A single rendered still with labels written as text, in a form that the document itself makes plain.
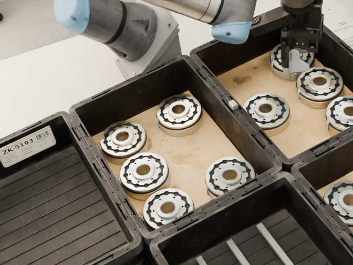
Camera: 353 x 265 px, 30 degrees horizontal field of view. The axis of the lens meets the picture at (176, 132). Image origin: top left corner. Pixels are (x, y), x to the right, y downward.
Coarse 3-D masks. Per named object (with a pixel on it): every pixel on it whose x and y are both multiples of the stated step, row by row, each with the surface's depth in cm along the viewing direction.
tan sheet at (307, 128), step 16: (256, 64) 157; (320, 64) 154; (224, 80) 155; (240, 80) 154; (256, 80) 153; (272, 80) 153; (288, 80) 152; (240, 96) 151; (288, 96) 149; (304, 112) 145; (320, 112) 144; (288, 128) 142; (304, 128) 142; (320, 128) 141; (288, 144) 140; (304, 144) 139
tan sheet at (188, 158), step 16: (192, 96) 153; (144, 112) 152; (144, 128) 148; (208, 128) 146; (96, 144) 147; (160, 144) 145; (176, 144) 144; (192, 144) 143; (208, 144) 143; (224, 144) 142; (176, 160) 141; (192, 160) 140; (208, 160) 140; (176, 176) 138; (192, 176) 138; (192, 192) 135; (144, 224) 131
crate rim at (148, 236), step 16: (160, 64) 147; (192, 64) 145; (128, 80) 145; (208, 80) 141; (96, 96) 143; (80, 128) 137; (256, 144) 128; (272, 160) 125; (112, 176) 128; (256, 176) 123; (128, 208) 122; (208, 208) 120; (176, 224) 118; (144, 240) 118
